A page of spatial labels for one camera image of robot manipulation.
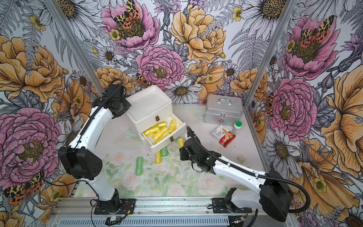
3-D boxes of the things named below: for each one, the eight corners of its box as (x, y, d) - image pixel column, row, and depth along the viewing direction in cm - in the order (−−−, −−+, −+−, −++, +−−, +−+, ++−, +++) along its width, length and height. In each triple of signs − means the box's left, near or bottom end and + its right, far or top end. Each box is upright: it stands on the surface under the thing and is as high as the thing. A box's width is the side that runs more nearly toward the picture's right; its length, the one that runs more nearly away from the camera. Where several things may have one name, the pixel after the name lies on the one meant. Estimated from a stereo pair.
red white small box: (226, 148, 96) (227, 146, 94) (209, 135, 103) (210, 132, 101) (236, 138, 102) (237, 136, 99) (219, 126, 108) (220, 123, 106)
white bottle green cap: (231, 132, 105) (234, 126, 98) (233, 125, 109) (236, 118, 103) (237, 134, 103) (241, 128, 97) (239, 127, 108) (242, 120, 102)
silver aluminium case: (205, 127, 111) (207, 112, 98) (202, 103, 127) (204, 88, 114) (238, 127, 111) (245, 112, 98) (231, 103, 128) (237, 88, 115)
